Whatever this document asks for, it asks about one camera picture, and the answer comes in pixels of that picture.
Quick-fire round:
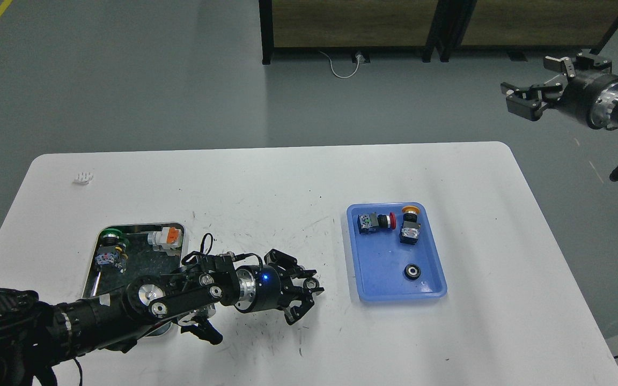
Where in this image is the white floor cable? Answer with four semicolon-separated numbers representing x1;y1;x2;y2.
317;50;366;79

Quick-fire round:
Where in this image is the right wooden cabinet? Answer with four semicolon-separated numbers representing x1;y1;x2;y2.
436;1;618;63

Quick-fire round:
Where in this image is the red push button switch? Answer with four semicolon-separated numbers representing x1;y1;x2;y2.
356;212;397;234

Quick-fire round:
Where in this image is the orange white switch part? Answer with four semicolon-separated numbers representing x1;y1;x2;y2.
147;227;183;256

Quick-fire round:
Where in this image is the silver metal tray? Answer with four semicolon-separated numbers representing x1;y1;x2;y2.
81;222;186;298

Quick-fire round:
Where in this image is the green push button switch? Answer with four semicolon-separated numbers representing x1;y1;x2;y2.
93;227;129;273

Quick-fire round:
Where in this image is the small white plastic piece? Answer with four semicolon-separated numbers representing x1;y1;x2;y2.
72;173;94;186

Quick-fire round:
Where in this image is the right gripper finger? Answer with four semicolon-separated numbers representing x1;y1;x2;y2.
501;80;566;122
543;52;612;80

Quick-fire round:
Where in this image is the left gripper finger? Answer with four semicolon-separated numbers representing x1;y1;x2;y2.
282;284;325;325
264;249;318;283

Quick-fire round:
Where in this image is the black gear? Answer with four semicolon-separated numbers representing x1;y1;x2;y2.
303;278;320;291
404;264;422;280

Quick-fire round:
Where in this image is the blue plastic tray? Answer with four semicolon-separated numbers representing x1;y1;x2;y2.
346;201;448;302

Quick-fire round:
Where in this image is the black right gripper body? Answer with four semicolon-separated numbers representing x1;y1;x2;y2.
558;72;618;130

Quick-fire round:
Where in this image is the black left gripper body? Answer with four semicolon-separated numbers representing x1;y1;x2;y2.
234;263;291;314

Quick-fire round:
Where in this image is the yellow push button switch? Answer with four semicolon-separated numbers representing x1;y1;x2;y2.
399;205;421;245

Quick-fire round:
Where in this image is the left wooden cabinet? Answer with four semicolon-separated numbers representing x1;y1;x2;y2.
258;1;451;64

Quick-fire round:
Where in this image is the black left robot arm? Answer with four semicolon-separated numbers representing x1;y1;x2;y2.
0;245;323;385

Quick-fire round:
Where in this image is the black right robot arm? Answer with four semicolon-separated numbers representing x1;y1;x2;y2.
500;52;618;182

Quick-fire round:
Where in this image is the wooden cabinet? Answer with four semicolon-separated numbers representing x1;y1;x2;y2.
436;1;618;63
258;1;451;64

